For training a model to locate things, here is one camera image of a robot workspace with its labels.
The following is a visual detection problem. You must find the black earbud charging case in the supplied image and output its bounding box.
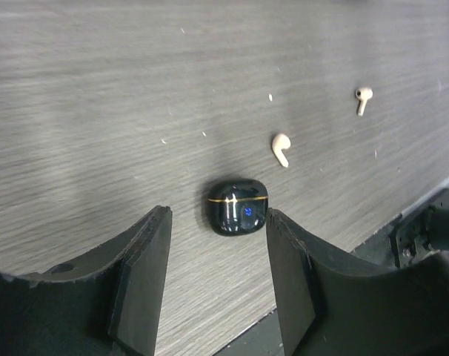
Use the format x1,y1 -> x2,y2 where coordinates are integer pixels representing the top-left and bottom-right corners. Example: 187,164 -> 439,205
206,179 -> 269,237

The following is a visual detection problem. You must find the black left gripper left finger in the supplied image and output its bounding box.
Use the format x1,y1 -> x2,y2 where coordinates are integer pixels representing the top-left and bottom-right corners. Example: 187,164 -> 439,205
0,206 -> 172,355

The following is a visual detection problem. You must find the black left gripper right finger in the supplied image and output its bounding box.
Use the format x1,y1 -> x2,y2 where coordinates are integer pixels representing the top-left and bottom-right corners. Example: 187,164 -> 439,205
266,209 -> 449,355

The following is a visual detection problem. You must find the pink white earbud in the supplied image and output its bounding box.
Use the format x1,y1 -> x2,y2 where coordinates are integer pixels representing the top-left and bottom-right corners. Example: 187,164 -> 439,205
355,87 -> 373,116
271,133 -> 291,168

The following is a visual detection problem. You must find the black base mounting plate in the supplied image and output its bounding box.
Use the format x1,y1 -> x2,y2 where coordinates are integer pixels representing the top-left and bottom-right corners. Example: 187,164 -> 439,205
220,188 -> 449,355

